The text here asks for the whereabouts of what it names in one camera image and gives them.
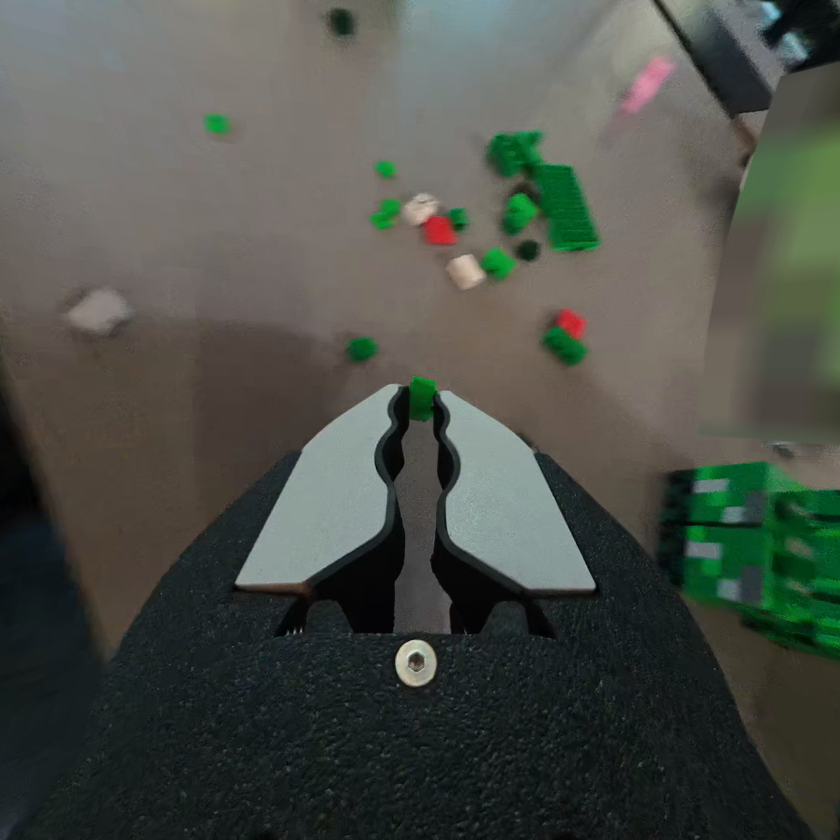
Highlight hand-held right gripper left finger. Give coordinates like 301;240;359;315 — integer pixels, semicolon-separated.
234;384;408;635

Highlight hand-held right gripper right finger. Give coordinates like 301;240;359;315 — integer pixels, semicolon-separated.
430;390;598;635

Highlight large green lego plate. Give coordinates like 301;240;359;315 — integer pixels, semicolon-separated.
533;163;601;252

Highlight green pixel-patterned lego figure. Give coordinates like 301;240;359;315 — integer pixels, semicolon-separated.
659;461;840;660

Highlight scattered green lego bricks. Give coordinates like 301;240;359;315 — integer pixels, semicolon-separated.
203;7;588;367

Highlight white lego piece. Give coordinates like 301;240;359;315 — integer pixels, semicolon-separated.
66;287;135;337

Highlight pink lego pig figure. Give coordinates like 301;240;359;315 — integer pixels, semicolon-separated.
620;56;677;116

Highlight dark blurred object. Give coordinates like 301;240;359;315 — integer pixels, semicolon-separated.
656;0;840;119

